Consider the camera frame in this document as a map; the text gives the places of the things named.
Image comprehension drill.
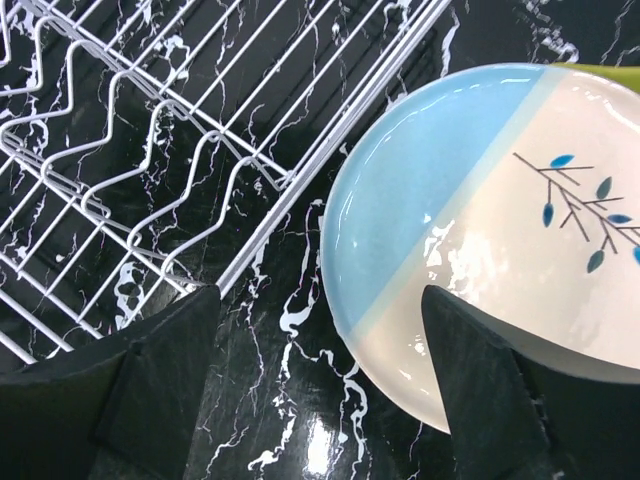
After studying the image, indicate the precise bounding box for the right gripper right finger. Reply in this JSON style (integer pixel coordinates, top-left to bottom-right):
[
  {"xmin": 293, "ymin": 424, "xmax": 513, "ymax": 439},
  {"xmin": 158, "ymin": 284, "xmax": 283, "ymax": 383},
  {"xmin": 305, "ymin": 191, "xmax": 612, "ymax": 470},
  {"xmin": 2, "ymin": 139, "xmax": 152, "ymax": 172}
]
[{"xmin": 421, "ymin": 285, "xmax": 639, "ymax": 479}]

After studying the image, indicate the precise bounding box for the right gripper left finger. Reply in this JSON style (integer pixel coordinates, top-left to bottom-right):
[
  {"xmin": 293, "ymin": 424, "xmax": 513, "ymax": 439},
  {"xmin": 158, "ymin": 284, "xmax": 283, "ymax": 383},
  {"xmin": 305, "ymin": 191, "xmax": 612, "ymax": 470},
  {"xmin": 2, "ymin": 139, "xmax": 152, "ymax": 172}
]
[{"xmin": 1, "ymin": 286, "xmax": 221, "ymax": 479}]

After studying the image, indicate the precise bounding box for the black marble pattern mat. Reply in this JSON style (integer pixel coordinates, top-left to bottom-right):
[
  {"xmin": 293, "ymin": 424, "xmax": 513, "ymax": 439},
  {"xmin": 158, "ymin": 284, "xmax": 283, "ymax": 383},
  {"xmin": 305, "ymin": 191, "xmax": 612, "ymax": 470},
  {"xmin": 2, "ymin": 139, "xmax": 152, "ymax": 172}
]
[{"xmin": 0, "ymin": 0, "xmax": 640, "ymax": 480}]

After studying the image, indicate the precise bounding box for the white wire dish rack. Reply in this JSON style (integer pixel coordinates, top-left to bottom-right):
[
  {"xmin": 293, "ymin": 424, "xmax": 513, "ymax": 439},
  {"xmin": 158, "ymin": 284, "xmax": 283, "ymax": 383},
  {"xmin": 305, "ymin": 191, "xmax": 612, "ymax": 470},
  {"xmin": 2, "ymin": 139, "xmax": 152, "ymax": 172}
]
[{"xmin": 1, "ymin": 1, "xmax": 449, "ymax": 372}]

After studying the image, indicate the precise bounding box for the blue cream branch plate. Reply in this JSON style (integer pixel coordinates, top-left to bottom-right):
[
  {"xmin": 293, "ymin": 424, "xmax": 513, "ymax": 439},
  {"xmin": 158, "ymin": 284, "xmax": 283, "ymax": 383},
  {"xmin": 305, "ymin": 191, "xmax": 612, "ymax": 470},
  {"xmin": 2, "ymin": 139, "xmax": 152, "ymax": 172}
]
[{"xmin": 320, "ymin": 63, "xmax": 639, "ymax": 431}]

